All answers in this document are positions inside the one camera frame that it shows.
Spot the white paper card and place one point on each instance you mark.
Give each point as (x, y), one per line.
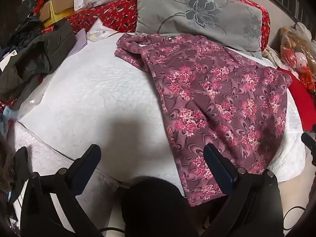
(8, 60)

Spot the bagged plush toys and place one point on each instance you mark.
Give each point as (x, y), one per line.
(296, 54)

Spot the brown cardboard box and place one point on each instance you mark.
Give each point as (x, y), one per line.
(61, 3)

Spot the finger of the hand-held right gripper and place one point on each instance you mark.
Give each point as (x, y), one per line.
(309, 143)

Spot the dark olive jacket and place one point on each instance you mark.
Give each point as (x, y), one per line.
(49, 47)

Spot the dark cloth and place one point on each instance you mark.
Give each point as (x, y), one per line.
(153, 202)

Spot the grey flower print pillow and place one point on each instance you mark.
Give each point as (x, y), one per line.
(172, 12)

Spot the white plastic packet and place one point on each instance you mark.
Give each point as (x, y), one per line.
(98, 30)

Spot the pale purple sheet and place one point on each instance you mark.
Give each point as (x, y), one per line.
(81, 40)

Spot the yellow box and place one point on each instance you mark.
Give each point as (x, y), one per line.
(58, 17)

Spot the light blue cloth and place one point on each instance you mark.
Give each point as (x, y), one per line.
(8, 118)

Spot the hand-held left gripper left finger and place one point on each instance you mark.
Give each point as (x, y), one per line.
(89, 158)

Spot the white quilted mat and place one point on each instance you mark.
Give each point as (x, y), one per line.
(98, 91)

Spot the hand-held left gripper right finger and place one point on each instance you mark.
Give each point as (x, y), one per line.
(215, 164)

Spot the plain red cloth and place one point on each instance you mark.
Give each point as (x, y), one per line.
(303, 103)

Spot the red floral bedsheet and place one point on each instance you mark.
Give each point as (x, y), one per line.
(116, 12)

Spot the pink floral garment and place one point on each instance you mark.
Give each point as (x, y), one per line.
(209, 91)

